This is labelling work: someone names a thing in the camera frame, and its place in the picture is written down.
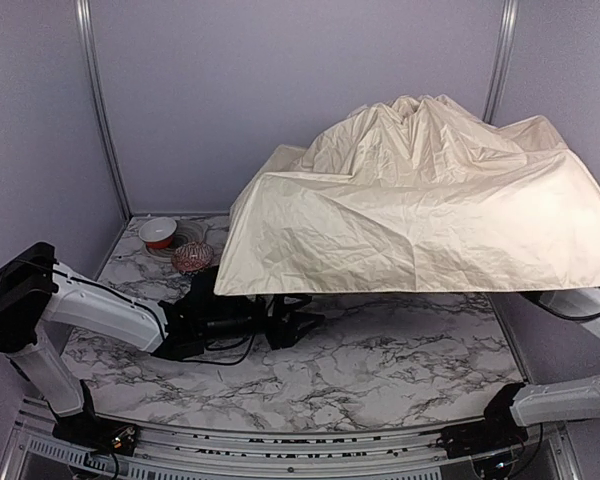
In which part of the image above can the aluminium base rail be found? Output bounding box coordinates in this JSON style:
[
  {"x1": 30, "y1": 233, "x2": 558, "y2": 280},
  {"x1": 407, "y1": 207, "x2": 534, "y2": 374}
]
[{"x1": 0, "y1": 397, "x2": 583, "y2": 479}]

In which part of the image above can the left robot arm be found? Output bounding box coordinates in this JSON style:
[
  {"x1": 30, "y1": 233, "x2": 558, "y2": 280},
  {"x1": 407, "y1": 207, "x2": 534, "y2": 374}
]
[{"x1": 0, "y1": 242, "x2": 325, "y2": 456}]

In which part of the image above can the red patterned bowl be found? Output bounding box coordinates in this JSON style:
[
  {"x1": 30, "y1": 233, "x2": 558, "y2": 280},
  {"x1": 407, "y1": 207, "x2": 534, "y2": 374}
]
[{"x1": 171, "y1": 242, "x2": 214, "y2": 274}]

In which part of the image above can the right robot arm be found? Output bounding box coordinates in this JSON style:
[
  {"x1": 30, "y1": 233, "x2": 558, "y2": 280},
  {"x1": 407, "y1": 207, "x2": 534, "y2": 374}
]
[{"x1": 436, "y1": 287, "x2": 600, "y2": 458}]

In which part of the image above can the right aluminium frame post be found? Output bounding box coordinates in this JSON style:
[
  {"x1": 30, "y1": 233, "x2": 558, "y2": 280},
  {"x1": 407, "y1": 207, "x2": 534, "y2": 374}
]
[{"x1": 482, "y1": 0, "x2": 519, "y2": 124}]

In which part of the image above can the cream and black umbrella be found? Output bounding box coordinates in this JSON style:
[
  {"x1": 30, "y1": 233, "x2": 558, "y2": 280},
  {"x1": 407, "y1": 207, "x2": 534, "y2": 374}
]
[{"x1": 214, "y1": 96, "x2": 600, "y2": 296}]

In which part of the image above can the aluminium frame post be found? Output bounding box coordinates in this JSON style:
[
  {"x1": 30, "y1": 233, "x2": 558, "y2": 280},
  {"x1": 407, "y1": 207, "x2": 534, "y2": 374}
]
[
  {"x1": 482, "y1": 0, "x2": 519, "y2": 124},
  {"x1": 74, "y1": 0, "x2": 132, "y2": 222}
]

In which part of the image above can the orange bowl white inside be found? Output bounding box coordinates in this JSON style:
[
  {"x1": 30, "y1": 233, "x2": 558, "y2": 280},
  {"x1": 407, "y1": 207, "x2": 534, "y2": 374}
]
[{"x1": 138, "y1": 217, "x2": 177, "y2": 249}]

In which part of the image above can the left aluminium frame post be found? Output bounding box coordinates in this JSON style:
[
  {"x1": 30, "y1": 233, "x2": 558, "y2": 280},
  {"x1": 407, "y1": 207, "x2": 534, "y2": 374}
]
[{"x1": 74, "y1": 0, "x2": 132, "y2": 222}]

